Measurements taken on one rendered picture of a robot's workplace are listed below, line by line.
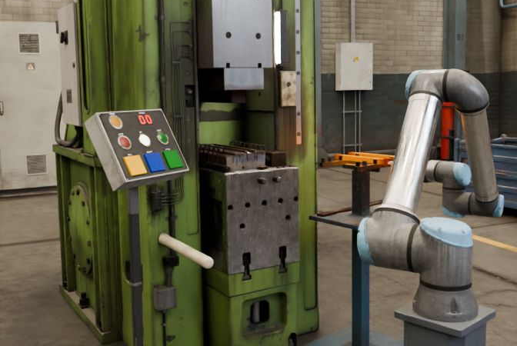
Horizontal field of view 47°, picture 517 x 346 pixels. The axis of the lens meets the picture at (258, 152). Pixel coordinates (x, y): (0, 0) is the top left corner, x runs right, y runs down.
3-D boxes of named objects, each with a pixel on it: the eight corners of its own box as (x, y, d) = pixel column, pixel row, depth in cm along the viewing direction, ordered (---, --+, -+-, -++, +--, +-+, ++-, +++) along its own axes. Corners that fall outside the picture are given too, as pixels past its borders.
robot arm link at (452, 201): (467, 220, 238) (468, 189, 237) (438, 217, 245) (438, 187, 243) (473, 215, 246) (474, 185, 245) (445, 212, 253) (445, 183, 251)
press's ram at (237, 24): (288, 68, 275) (288, -22, 271) (213, 68, 256) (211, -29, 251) (243, 71, 311) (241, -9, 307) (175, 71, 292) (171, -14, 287)
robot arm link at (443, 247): (464, 290, 170) (465, 229, 168) (405, 280, 180) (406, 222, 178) (478, 275, 183) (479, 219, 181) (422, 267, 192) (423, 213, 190)
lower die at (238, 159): (265, 168, 273) (265, 149, 272) (226, 171, 263) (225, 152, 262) (222, 158, 309) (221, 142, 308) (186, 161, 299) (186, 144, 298)
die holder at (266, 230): (299, 261, 280) (298, 166, 276) (228, 275, 261) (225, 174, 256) (241, 236, 328) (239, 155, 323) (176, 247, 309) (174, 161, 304)
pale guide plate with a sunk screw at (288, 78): (296, 105, 294) (296, 71, 292) (281, 106, 289) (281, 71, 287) (294, 105, 296) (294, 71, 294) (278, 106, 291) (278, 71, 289)
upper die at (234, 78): (264, 89, 269) (263, 68, 268) (224, 90, 259) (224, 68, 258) (221, 89, 305) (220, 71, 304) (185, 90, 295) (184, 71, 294)
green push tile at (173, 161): (183, 166, 235) (176, 149, 236) (170, 168, 229) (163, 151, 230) (180, 168, 236) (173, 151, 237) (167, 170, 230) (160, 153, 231)
